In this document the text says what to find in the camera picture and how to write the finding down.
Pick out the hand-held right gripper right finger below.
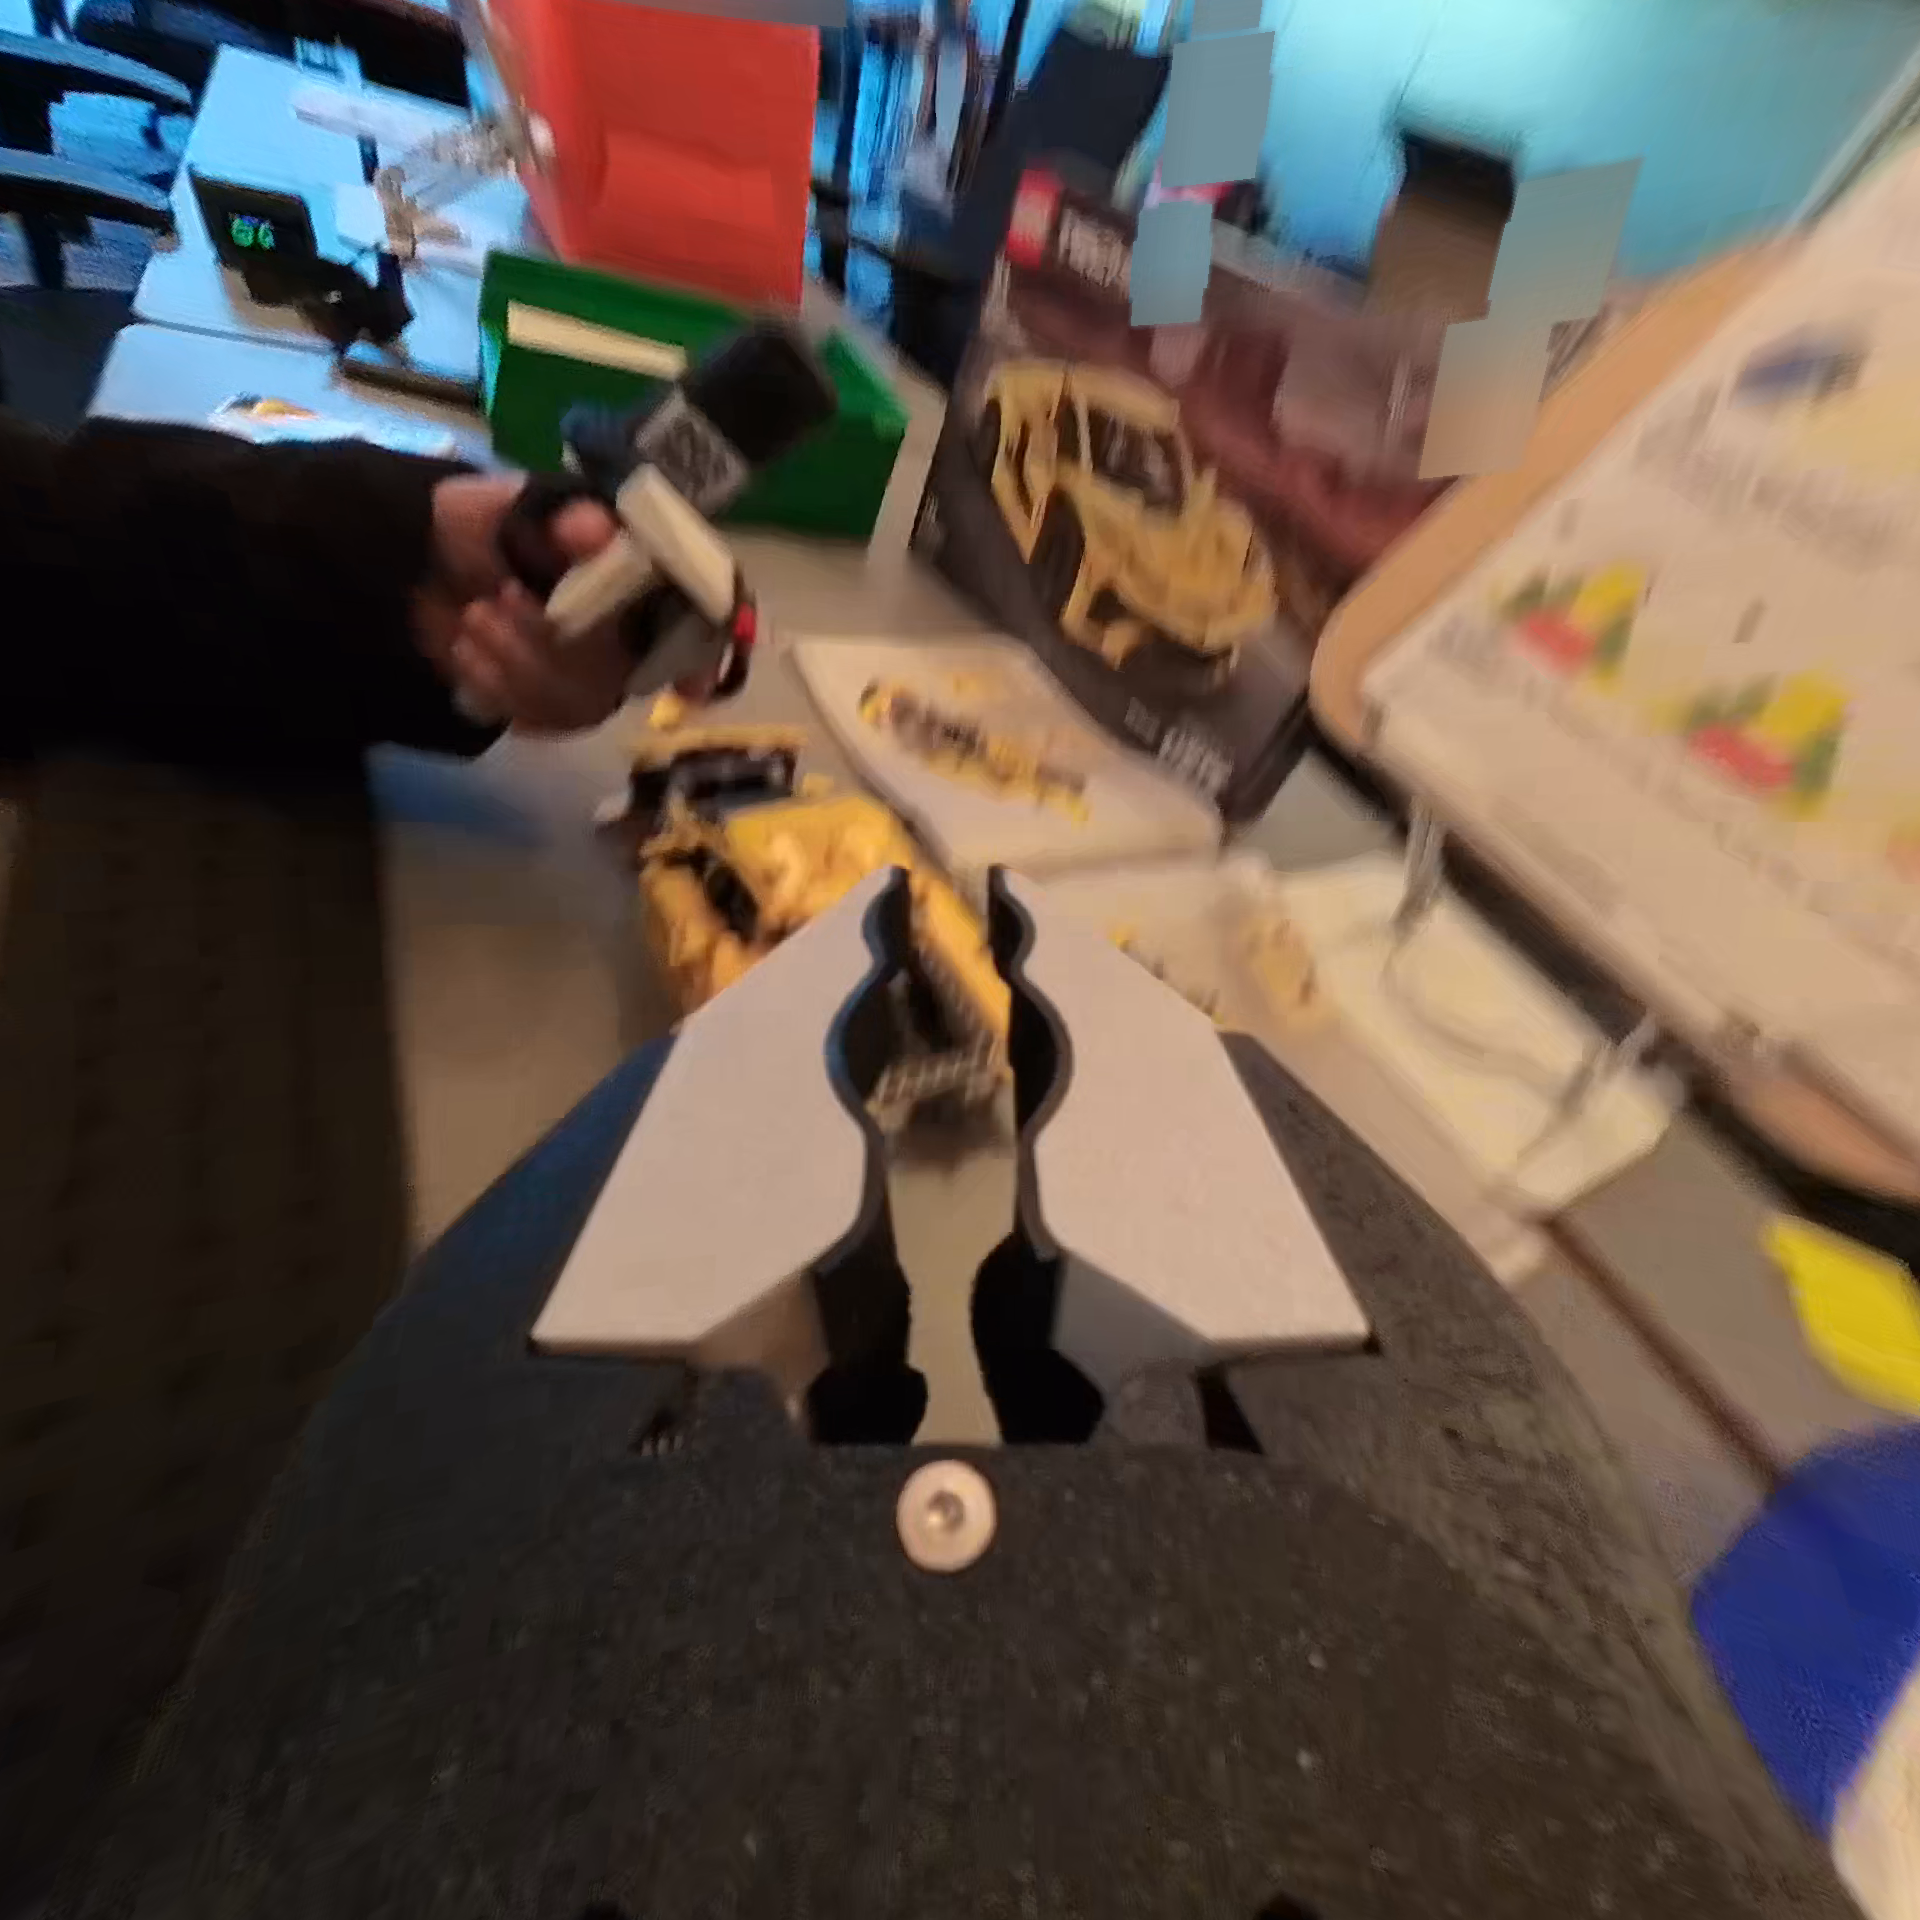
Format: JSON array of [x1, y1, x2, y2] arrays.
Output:
[[988, 865, 1369, 1379]]

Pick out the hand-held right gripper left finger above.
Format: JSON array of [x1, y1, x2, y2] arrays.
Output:
[[531, 865, 917, 1418]]

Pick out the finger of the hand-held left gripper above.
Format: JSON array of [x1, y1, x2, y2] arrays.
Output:
[[616, 462, 742, 625], [620, 601, 756, 703]]

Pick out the wooden metal jointed arm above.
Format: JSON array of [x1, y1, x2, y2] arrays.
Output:
[[290, 92, 557, 262]]

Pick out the person's left forearm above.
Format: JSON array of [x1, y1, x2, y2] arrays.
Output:
[[0, 414, 510, 765]]

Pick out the person's left hand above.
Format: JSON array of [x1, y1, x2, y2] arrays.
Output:
[[413, 470, 721, 740]]

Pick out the green plastic bin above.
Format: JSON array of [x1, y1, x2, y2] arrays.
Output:
[[476, 252, 909, 544]]

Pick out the white paper stack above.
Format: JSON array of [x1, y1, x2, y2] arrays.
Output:
[[505, 297, 689, 383]]

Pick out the yellow toy car model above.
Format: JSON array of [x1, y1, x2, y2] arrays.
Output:
[[602, 721, 1020, 1142]]

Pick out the orange red bin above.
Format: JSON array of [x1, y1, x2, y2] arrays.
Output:
[[486, 0, 825, 309]]

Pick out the open instruction booklet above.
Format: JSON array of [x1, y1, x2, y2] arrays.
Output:
[[793, 633, 1226, 881]]

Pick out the black device green lights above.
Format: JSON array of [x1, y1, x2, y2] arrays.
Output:
[[187, 174, 325, 271]]

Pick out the black toy car box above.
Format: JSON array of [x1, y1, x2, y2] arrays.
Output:
[[905, 148, 1489, 825]]

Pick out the wooden document stand with sheet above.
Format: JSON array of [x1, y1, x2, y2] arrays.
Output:
[[1306, 223, 1920, 1203]]

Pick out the yellow paper slip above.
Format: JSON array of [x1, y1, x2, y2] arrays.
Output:
[[1764, 1214, 1920, 1414]]

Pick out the black office chair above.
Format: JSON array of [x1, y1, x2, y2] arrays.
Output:
[[0, 33, 195, 288]]

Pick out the blue plastic bin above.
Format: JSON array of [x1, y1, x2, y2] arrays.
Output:
[[1691, 1427, 1920, 1838]]

